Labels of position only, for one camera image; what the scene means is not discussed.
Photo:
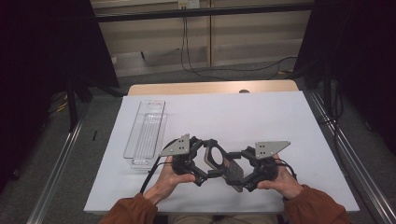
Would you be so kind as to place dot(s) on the dark box round window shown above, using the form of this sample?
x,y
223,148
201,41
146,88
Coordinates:
x,y
232,169

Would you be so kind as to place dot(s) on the black curtain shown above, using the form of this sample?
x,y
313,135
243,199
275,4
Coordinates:
x,y
358,62
37,62

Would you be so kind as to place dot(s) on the white wall socket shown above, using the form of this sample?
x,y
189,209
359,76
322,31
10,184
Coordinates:
x,y
188,3

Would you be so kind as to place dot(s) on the wooden table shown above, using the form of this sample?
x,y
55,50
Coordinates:
x,y
186,88

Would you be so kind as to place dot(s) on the person's right hand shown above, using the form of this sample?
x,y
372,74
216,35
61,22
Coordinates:
x,y
285,183

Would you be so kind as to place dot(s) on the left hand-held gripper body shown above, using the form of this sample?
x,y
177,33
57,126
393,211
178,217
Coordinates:
x,y
180,146

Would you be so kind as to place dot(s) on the aluminium floor rail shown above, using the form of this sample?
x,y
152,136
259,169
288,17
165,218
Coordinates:
x,y
351,155
56,174

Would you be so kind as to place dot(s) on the clear plastic storage container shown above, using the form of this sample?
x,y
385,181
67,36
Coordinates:
x,y
146,133

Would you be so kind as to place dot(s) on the person's tan trousers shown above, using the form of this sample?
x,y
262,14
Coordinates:
x,y
218,219

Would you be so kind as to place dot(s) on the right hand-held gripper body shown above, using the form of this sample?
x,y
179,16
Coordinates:
x,y
267,149

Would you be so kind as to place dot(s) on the person's left hand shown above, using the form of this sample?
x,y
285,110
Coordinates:
x,y
166,183

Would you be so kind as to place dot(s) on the white table cover sheet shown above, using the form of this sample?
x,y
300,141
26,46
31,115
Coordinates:
x,y
233,118

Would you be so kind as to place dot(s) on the black metal stand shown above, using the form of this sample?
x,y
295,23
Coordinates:
x,y
72,105

